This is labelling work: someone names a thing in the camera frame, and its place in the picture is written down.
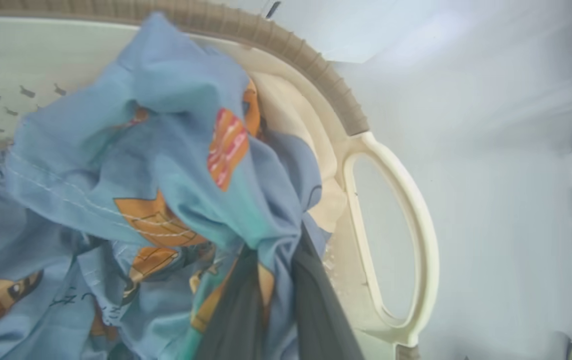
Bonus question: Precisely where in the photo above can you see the cream cloth garment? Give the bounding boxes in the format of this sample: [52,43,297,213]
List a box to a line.
[248,70,349,233]

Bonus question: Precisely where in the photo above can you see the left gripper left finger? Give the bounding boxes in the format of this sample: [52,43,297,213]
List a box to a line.
[195,245,269,360]

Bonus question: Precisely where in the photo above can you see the cream perforated laundry basket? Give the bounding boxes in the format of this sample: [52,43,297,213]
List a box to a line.
[0,0,440,360]

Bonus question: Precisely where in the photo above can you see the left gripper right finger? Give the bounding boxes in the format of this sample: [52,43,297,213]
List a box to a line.
[291,225,365,360]

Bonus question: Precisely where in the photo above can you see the blue cartoon print pyjama top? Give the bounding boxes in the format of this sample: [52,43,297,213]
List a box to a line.
[5,12,332,360]

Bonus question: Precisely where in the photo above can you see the white front-load washing machine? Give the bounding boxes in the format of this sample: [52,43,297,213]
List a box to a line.
[226,0,466,63]

